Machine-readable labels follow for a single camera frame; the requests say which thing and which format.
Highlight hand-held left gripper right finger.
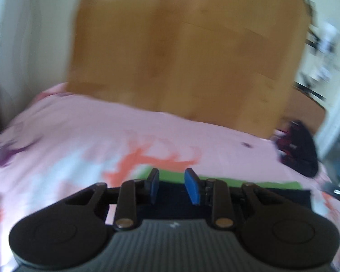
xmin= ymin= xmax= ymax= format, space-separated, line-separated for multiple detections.
xmin=184 ymin=168 xmax=276 ymax=229

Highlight dark red patterned clothes pile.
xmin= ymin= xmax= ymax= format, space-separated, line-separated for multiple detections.
xmin=274 ymin=120 xmax=320 ymax=178

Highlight wooden headboard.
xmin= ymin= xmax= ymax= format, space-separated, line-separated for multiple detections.
xmin=66 ymin=0 xmax=313 ymax=140

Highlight black tape strips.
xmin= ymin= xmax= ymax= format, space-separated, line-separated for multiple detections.
xmin=299 ymin=0 xmax=340 ymax=83

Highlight wooden board with dark rim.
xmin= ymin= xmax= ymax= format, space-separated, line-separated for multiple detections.
xmin=282 ymin=82 xmax=327 ymax=136

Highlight green white navy knit sweater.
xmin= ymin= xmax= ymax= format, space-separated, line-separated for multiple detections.
xmin=106 ymin=169 xmax=313 ymax=222

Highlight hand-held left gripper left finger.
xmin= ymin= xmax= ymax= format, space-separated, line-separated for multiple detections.
xmin=65 ymin=168 xmax=160 ymax=231

